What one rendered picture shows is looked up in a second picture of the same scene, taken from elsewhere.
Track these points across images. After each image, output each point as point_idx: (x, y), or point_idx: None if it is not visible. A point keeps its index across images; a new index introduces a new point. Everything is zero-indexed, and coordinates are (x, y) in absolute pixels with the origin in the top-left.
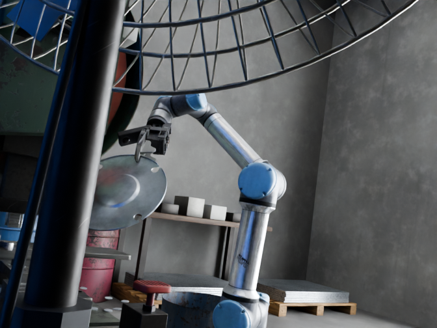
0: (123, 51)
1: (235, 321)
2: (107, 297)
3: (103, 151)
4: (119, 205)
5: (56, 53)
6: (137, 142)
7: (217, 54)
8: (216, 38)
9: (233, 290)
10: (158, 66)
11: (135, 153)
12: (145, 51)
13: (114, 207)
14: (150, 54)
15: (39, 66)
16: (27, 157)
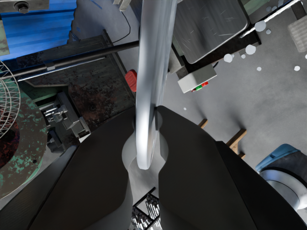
0: (2, 79)
1: (264, 159)
2: (262, 24)
3: None
4: (167, 47)
5: (0, 65)
6: (64, 154)
7: (10, 97)
8: (6, 98)
9: (264, 176)
10: (9, 86)
11: (119, 115)
12: (4, 84)
13: (169, 36)
14: (5, 85)
15: (1, 61)
16: None
